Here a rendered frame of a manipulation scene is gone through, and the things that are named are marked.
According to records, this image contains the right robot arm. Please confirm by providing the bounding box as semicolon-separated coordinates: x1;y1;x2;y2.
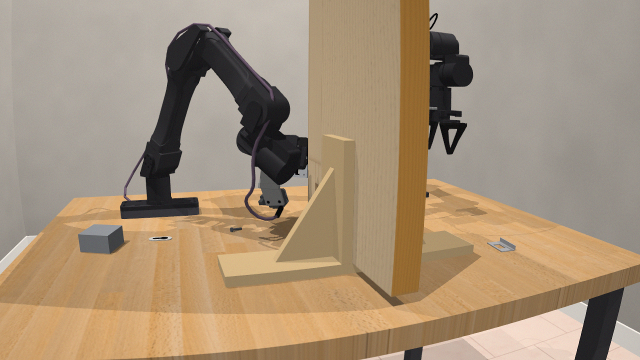
120;25;302;212

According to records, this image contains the tan wooden door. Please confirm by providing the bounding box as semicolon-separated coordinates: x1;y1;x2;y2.
217;0;474;297

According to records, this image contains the grey mortise lock with keyhole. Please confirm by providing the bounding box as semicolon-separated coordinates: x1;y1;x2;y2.
292;164;308;178

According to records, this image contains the grey metal bracket with rectangular hole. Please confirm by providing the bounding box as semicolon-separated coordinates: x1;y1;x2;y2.
487;237;516;252

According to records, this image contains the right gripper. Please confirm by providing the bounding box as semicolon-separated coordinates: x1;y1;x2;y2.
258;134;308;206

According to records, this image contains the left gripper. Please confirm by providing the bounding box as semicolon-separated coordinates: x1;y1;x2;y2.
428;86;467;155

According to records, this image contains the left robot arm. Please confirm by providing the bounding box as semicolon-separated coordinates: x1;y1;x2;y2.
429;31;473;91

